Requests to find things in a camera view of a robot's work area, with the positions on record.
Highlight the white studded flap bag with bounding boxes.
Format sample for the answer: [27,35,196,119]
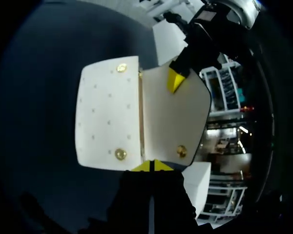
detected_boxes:
[74,55,212,172]

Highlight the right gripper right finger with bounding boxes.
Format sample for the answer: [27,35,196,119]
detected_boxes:
[150,159,199,234]

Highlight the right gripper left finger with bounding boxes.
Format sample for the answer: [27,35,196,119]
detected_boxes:
[107,159,151,234]

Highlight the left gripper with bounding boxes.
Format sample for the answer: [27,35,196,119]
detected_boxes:
[166,4,235,94]

